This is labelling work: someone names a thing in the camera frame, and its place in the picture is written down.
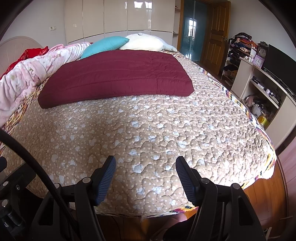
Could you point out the teal pillow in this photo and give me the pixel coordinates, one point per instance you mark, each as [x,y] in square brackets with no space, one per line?
[104,46]

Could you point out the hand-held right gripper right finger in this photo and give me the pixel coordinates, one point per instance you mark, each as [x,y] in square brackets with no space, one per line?
[185,178]

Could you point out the small purple clock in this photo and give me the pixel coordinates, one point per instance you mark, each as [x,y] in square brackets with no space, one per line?
[258,62]

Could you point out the beige arched headboard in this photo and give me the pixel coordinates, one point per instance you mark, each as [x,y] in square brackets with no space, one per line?
[13,46]

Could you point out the pink floral comforter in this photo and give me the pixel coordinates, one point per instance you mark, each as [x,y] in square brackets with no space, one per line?
[23,71]

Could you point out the cluttered clothes shelf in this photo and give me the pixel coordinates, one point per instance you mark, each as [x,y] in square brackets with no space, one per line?
[238,51]

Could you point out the white TV cabinet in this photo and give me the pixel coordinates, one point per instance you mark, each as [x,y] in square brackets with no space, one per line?
[240,76]

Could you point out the black flat television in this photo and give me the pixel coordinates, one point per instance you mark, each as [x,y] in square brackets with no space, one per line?
[279,62]

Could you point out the blue glass door panel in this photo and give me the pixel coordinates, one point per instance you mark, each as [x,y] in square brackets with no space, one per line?
[192,27]

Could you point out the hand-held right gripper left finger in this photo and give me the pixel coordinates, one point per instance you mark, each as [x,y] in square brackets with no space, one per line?
[106,178]

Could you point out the glossy white wardrobe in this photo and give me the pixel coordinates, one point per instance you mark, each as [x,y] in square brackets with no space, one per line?
[115,16]

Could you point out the maroon quilted jacket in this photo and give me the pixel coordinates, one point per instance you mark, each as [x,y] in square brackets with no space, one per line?
[115,74]

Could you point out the ornate black table clock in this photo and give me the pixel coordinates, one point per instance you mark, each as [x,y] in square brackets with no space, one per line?
[262,51]

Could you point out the wooden door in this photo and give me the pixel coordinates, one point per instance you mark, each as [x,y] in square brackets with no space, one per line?
[217,30]

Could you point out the bed with beige quilt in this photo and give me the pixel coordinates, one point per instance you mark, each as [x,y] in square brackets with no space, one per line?
[150,139]

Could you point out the white plush pillow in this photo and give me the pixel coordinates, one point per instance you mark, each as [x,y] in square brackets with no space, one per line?
[143,42]

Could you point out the yellow jar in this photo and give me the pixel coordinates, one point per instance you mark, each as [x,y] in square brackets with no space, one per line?
[263,120]

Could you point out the red cloth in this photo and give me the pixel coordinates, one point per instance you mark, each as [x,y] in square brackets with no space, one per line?
[34,52]

